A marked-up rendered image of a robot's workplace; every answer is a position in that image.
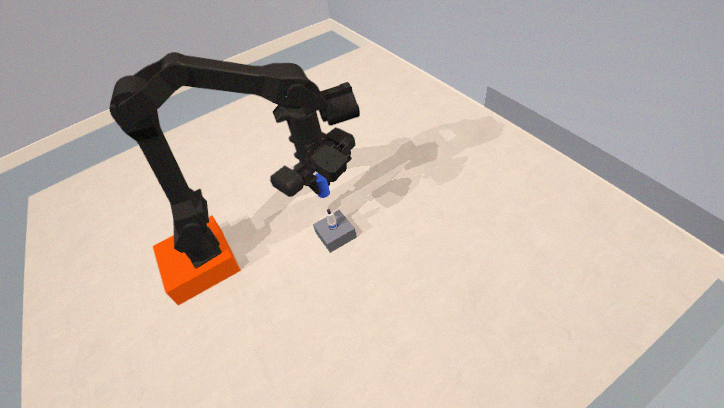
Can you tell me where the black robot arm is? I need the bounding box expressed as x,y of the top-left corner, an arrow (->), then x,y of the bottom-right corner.
109,52 -> 360,269

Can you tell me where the blue marker cap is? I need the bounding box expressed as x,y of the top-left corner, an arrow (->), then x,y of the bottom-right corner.
315,173 -> 330,198

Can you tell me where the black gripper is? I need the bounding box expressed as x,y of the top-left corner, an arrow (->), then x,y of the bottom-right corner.
270,127 -> 356,197

